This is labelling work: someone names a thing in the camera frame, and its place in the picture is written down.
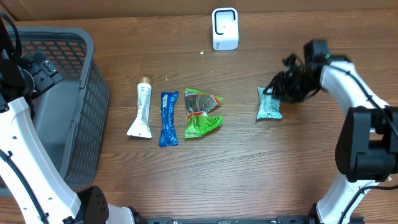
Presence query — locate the green clear snack bag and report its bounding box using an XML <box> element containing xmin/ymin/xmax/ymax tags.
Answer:
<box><xmin>184</xmin><ymin>88</ymin><xmax>224</xmax><ymax>139</ymax></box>

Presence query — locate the grey plastic mesh basket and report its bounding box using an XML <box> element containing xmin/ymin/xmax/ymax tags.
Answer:
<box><xmin>6</xmin><ymin>26</ymin><xmax>109</xmax><ymax>189</ymax></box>

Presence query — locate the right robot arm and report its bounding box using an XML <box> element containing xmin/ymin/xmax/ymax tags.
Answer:
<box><xmin>263</xmin><ymin>40</ymin><xmax>397</xmax><ymax>224</ymax></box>

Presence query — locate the teal white snack packet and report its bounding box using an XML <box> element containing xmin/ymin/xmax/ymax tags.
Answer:
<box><xmin>257</xmin><ymin>87</ymin><xmax>282</xmax><ymax>119</ymax></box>

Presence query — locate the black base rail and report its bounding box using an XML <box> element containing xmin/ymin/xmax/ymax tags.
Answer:
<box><xmin>144</xmin><ymin>215</ymin><xmax>316</xmax><ymax>224</ymax></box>

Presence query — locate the white tube with gold cap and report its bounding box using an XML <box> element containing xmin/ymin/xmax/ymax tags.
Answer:
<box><xmin>127</xmin><ymin>77</ymin><xmax>152</xmax><ymax>139</ymax></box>

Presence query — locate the blue snack packet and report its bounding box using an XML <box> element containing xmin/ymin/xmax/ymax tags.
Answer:
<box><xmin>159</xmin><ymin>91</ymin><xmax>179</xmax><ymax>147</ymax></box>

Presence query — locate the white barcode scanner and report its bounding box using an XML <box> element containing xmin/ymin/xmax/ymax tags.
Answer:
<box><xmin>211</xmin><ymin>7</ymin><xmax>239</xmax><ymax>51</ymax></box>

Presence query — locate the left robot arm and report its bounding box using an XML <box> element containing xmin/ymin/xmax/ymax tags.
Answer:
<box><xmin>1</xmin><ymin>14</ymin><xmax>139</xmax><ymax>223</ymax></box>

